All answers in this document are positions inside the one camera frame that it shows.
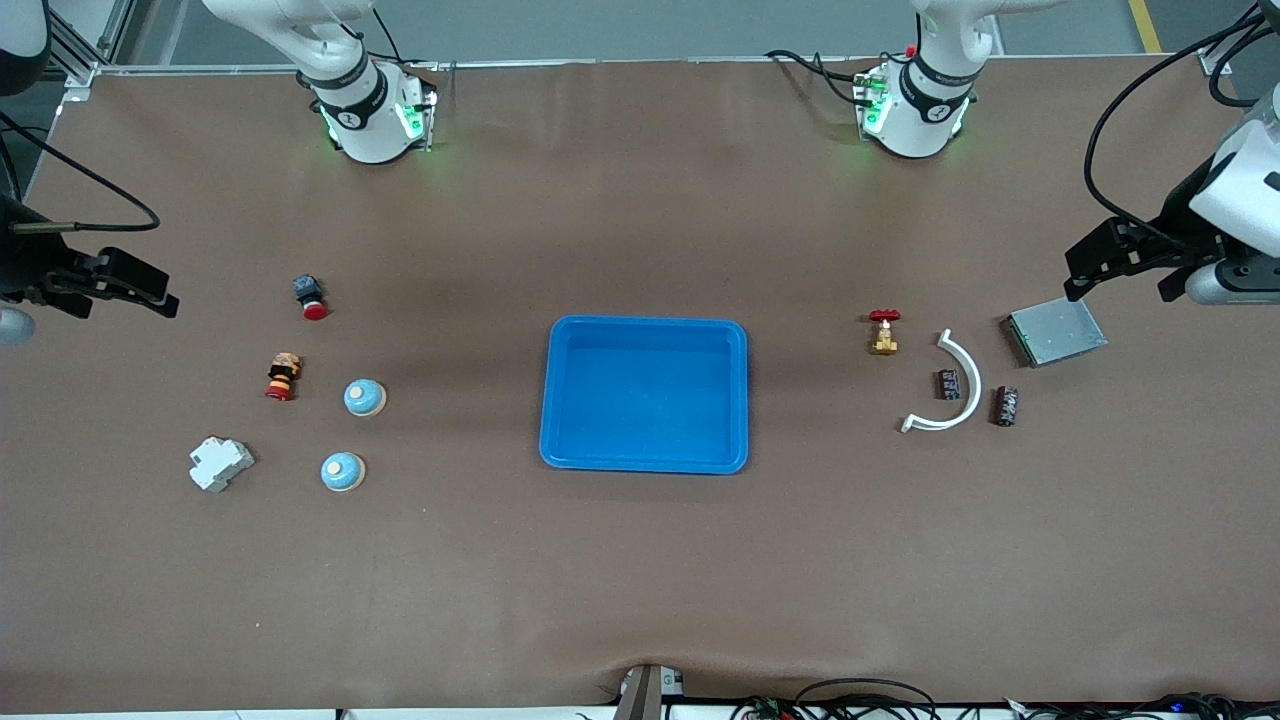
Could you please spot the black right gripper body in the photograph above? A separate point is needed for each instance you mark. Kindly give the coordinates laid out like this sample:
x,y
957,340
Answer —
x,y
28,264

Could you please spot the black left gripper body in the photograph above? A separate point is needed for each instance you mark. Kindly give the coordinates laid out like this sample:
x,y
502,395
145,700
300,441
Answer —
x,y
1178,228

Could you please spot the brown table mat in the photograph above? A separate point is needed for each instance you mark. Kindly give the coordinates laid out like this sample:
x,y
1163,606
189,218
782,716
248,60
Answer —
x,y
640,560

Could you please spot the white circuit breaker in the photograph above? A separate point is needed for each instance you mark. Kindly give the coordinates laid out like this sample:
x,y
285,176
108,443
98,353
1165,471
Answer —
x,y
220,465

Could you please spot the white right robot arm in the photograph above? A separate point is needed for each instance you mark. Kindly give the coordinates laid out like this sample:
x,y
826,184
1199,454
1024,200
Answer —
x,y
365,120

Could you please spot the grey metal table clamp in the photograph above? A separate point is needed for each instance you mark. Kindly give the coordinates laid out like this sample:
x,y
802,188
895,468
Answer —
x,y
645,695

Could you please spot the blue desk bell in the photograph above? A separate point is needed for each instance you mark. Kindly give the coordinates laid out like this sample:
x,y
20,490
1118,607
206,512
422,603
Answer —
x,y
342,472
364,398

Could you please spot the small black connector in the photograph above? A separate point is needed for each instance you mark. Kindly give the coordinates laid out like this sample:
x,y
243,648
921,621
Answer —
x,y
947,385
1005,406

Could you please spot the white curved plastic clip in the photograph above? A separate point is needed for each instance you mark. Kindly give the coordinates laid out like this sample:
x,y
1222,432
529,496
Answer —
x,y
972,385

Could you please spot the blue plastic tray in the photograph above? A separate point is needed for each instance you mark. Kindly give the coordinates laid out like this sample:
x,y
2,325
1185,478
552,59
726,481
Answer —
x,y
650,400

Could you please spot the red emergency button orange base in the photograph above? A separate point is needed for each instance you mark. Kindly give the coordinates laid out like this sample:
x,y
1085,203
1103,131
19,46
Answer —
x,y
283,377

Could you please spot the grey metal box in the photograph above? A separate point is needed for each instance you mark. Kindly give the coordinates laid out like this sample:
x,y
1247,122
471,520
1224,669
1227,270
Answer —
x,y
1058,330

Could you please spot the aluminium frame profile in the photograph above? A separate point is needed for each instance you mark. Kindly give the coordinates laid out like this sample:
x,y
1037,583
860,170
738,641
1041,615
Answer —
x,y
1217,63
112,35

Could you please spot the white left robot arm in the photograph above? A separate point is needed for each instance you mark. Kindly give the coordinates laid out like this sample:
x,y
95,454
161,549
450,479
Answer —
x,y
915,120

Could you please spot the red pushbutton with black base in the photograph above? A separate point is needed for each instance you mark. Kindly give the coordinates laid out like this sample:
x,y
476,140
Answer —
x,y
308,292

